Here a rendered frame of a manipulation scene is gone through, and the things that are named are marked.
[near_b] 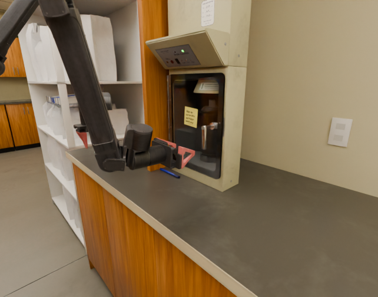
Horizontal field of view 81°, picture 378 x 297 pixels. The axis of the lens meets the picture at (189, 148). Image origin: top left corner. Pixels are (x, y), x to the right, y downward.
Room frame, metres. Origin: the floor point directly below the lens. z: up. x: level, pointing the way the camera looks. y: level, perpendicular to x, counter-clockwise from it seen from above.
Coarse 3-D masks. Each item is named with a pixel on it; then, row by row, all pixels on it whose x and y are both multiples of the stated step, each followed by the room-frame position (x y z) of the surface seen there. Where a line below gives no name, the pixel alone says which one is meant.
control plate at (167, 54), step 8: (168, 48) 0.87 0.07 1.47; (176, 48) 0.85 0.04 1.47; (184, 48) 0.82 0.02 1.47; (160, 56) 0.94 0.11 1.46; (168, 56) 0.91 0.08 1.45; (176, 56) 0.88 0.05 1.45; (184, 56) 0.85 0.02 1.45; (192, 56) 0.83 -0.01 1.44; (168, 64) 0.95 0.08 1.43; (176, 64) 0.92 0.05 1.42; (184, 64) 0.89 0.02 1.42; (192, 64) 0.86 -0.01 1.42; (200, 64) 0.83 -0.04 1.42
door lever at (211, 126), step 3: (210, 123) 0.82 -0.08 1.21; (213, 123) 0.81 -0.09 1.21; (204, 126) 0.78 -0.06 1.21; (207, 126) 0.79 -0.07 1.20; (210, 126) 0.80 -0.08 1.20; (213, 126) 0.81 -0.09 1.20; (204, 129) 0.78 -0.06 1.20; (204, 132) 0.78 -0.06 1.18; (204, 135) 0.78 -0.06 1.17; (204, 138) 0.78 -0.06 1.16; (204, 141) 0.78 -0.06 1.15; (204, 144) 0.78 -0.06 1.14; (201, 147) 0.79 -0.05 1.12; (204, 147) 0.78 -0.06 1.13
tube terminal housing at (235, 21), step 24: (168, 0) 1.01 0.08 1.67; (192, 0) 0.91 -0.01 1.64; (216, 0) 0.83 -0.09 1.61; (240, 0) 0.82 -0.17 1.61; (168, 24) 1.01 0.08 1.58; (192, 24) 0.91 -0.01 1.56; (216, 24) 0.83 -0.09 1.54; (240, 24) 0.82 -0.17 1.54; (240, 48) 0.83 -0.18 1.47; (192, 72) 0.91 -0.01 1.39; (240, 72) 0.83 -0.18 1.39; (240, 96) 0.84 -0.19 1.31; (240, 120) 0.85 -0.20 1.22; (240, 144) 0.86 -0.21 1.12
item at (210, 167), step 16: (176, 80) 0.97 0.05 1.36; (192, 80) 0.90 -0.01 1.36; (208, 80) 0.83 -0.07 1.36; (224, 80) 0.79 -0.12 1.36; (176, 96) 0.97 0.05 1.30; (192, 96) 0.89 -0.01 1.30; (208, 96) 0.83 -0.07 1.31; (176, 112) 0.97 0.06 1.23; (208, 112) 0.83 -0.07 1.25; (176, 128) 0.97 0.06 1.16; (192, 128) 0.89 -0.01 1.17; (208, 128) 0.83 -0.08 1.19; (176, 144) 0.97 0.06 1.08; (192, 144) 0.89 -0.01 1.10; (208, 144) 0.83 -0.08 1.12; (192, 160) 0.89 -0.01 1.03; (208, 160) 0.82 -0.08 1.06; (208, 176) 0.82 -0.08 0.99
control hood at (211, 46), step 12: (168, 36) 0.84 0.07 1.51; (180, 36) 0.79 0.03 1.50; (192, 36) 0.76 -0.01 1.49; (204, 36) 0.72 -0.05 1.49; (216, 36) 0.74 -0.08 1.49; (228, 36) 0.78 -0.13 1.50; (156, 48) 0.92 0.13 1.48; (192, 48) 0.80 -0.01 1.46; (204, 48) 0.76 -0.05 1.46; (216, 48) 0.74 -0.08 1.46; (228, 48) 0.78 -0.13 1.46; (204, 60) 0.80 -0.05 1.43; (216, 60) 0.77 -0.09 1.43
